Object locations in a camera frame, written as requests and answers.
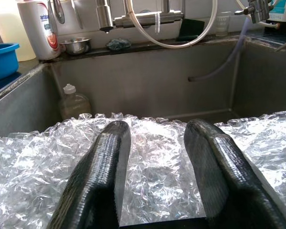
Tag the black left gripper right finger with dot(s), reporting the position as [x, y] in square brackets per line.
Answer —
[224, 181]

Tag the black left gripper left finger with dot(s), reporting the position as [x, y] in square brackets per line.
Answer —
[97, 181]

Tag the clear bubble wrap sheet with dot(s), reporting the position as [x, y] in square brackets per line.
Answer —
[157, 167]

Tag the clear plastic bottle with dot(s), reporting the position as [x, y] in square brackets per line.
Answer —
[74, 105]

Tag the steel sink basin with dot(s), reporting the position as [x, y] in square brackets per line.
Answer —
[157, 83]

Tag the tiny steel bowl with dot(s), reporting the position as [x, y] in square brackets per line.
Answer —
[76, 46]

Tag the dark teal scouring pad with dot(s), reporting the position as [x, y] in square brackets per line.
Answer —
[118, 44]

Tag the blue plastic bowl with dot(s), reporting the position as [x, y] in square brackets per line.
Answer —
[2, 62]

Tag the dark green sponge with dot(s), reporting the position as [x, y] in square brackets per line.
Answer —
[191, 28]

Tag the small clear glass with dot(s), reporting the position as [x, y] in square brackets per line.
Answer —
[222, 25]

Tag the white red pump soap bottle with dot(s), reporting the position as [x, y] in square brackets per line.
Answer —
[35, 35]

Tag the flexible steel faucet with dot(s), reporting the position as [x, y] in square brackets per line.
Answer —
[104, 16]

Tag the hanging metal strainer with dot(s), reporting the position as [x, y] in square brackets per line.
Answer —
[53, 19]

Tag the chrome tap mixer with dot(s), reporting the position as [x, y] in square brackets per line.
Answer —
[145, 19]

